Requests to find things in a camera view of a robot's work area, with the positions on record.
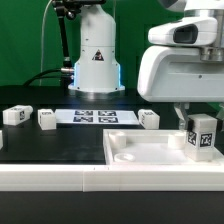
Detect black cable bundle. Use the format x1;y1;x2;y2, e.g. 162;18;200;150
22;68;75;87

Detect white cable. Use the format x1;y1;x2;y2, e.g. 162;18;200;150
39;0;54;87

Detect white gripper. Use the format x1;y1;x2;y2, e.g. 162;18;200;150
137;46;224;130

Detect white U-shaped fence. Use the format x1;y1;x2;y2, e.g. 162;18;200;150
0;154;224;192

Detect white sheet with markers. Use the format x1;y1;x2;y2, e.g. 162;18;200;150
55;109;139;125

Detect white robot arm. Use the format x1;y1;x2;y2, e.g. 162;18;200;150
70;0;224;129

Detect white square table top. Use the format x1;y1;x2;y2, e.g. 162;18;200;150
103;129;224;165

